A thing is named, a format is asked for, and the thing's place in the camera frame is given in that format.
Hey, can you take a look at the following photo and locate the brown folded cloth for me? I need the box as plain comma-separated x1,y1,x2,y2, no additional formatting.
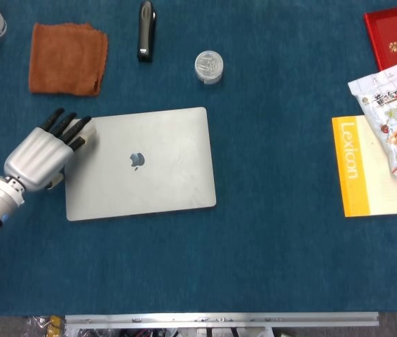
28,22,109,96

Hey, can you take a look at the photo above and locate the black red cable bundle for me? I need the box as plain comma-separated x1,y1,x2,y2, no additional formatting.
117,328,185,337

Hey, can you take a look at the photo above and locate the blue felt tablecloth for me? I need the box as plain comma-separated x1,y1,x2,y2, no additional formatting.
0,0,397,317

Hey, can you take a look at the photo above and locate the black stapler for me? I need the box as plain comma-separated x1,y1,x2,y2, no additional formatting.
136,0,158,64

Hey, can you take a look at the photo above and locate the aluminium frame rail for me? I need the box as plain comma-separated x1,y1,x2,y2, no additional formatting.
64,311,380,330

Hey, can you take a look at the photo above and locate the silver Apple laptop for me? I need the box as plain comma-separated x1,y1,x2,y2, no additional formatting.
64,107,217,222

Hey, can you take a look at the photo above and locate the clear round plastic container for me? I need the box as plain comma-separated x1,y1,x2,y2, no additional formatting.
194,50,225,85

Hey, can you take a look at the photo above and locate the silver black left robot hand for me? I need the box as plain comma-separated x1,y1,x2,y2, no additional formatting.
3,107,97,193

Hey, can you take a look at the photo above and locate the yellow Lexicon notebook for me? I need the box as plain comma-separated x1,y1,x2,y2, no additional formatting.
331,114,397,218

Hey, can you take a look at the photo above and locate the clear plastic bag yellow item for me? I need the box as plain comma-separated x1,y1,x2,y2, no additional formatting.
22,315,67,337

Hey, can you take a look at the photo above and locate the peanut snack bag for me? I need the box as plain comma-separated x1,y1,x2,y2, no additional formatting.
347,63,397,176

